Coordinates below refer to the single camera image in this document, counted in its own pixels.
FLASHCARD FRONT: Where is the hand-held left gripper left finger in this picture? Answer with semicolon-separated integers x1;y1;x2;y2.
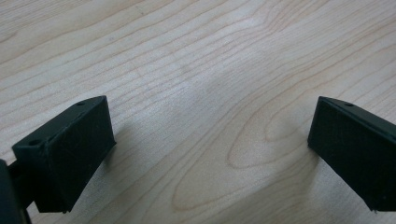
11;94;118;215

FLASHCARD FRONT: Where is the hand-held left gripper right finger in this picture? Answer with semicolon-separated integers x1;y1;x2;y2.
306;95;396;214

